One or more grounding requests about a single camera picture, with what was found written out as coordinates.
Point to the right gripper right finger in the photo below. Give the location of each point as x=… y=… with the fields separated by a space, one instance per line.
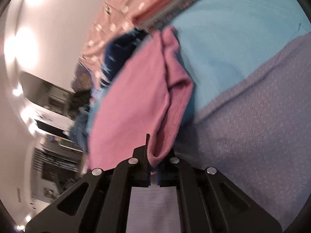
x=209 y=202

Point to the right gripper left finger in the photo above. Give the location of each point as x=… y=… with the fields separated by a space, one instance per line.
x=99 y=201

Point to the pink small garment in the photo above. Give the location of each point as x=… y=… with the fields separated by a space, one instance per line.
x=144 y=106

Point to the black clothing pile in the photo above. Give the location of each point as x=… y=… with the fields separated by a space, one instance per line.
x=76 y=101

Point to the stack of folded clothes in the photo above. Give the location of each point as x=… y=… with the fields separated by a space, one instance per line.
x=159 y=13

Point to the dark blue fuzzy blanket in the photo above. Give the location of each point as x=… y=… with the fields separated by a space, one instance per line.
x=79 y=132

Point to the dark patterned headboard pillow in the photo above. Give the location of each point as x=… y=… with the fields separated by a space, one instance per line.
x=83 y=79

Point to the navy star print garment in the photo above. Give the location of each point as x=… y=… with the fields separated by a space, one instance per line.
x=117 y=52

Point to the blue grey patterned bedsheet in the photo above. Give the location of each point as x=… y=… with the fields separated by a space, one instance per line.
x=247 y=66

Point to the pink polka dot cloth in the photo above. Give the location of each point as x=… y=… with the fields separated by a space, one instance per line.
x=114 y=19

